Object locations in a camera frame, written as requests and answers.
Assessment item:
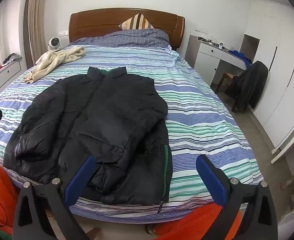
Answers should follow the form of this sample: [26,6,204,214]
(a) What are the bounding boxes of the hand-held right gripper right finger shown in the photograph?
[196,154,279,240]

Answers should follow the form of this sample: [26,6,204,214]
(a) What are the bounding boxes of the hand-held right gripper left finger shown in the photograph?
[12,155,97,240]

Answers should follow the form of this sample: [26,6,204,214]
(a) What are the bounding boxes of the black puffer jacket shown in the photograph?
[3,66,173,214]

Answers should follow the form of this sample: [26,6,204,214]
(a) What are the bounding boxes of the dark clothes pile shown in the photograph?
[2,53,23,65]

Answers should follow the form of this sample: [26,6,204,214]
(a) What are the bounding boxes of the white low cabinet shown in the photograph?
[0,55,25,100]

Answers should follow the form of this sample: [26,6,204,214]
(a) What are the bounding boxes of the bed with striped sheet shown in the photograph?
[0,42,265,224]

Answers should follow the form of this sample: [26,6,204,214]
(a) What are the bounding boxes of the person's orange pants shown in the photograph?
[0,162,245,240]

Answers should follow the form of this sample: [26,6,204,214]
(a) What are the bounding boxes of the cream fleece garment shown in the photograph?
[24,46,86,84]

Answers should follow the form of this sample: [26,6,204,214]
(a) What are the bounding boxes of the white sheer curtain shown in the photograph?
[0,0,26,64]

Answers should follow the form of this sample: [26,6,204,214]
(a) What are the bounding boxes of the white round device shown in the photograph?
[47,37,62,50]

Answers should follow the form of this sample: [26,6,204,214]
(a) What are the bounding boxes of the black bag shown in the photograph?
[224,60,269,113]

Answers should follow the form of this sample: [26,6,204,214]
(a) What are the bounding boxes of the wooden chair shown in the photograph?
[216,72,245,113]

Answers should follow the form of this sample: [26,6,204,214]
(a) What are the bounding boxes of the beige curtain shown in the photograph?
[24,0,50,68]

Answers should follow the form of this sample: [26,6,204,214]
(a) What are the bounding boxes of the white desk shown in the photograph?
[184,34,250,87]

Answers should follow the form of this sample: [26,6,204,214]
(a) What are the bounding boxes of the blue cloth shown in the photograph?
[228,50,252,68]

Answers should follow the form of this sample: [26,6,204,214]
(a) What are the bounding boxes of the white wardrobe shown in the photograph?
[239,0,294,153]

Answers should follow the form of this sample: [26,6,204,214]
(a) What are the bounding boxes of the small desk clutter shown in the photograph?
[197,36,225,49]

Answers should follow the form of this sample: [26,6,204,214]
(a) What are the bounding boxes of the wooden headboard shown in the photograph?
[69,7,186,52]

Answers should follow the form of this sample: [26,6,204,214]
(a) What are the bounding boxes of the blue checked pillow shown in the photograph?
[70,29,174,48]

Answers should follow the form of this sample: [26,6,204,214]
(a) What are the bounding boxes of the striped pillow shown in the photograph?
[118,13,155,30]

